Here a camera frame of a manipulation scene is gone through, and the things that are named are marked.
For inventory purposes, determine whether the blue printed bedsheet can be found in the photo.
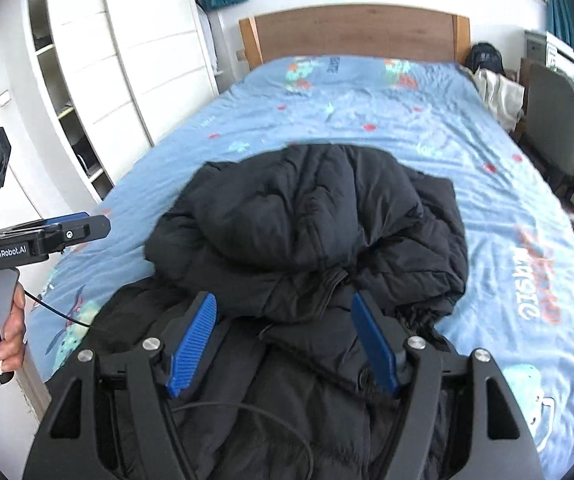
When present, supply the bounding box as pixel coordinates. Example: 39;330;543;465
37;55;574;480

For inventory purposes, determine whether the white wardrobe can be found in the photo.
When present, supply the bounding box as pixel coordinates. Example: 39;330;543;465
0;0;218;461

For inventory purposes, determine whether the black puffer coat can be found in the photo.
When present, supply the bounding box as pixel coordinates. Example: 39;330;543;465
47;142;470;480

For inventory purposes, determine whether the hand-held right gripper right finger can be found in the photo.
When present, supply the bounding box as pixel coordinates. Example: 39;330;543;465
351;291;540;480

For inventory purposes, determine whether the black backpack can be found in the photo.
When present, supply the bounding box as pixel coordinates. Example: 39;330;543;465
467;43;505;76

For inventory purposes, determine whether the black cable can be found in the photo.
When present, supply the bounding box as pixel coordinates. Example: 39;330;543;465
22;289;93;327
172;400;315;480

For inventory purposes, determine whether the white cloth bag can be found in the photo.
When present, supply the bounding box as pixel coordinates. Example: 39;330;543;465
472;67;525;133

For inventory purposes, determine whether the wooden headboard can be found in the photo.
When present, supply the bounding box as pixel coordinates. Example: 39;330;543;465
238;5;471;72

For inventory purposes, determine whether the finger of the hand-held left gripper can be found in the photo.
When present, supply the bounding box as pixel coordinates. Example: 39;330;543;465
62;215;112;250
42;212;90;227

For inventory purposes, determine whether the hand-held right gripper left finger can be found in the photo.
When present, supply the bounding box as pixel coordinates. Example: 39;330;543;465
22;291;218;480

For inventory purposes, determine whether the grey office chair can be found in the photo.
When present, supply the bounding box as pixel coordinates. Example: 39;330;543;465
514;57;574;191

